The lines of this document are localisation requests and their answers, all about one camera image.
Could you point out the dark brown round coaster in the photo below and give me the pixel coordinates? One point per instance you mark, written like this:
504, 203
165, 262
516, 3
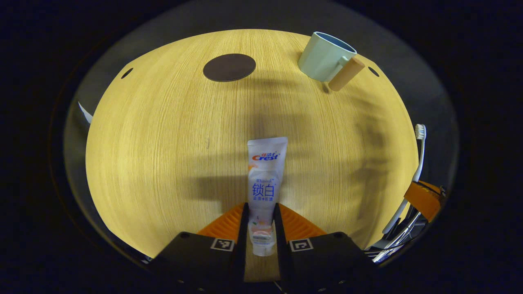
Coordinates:
229, 67

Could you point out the white toothpaste tube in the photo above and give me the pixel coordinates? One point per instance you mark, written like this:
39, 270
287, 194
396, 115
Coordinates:
267, 183

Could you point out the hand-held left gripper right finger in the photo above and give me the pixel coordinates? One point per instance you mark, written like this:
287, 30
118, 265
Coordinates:
280, 241

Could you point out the white flat object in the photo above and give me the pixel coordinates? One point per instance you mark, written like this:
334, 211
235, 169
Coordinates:
86, 114

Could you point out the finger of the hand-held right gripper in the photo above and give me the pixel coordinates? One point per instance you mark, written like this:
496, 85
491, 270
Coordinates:
425, 200

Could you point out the white toothbrush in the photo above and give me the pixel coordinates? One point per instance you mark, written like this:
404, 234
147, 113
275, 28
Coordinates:
417, 167

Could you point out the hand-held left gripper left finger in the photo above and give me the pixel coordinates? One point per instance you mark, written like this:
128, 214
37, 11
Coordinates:
242, 237

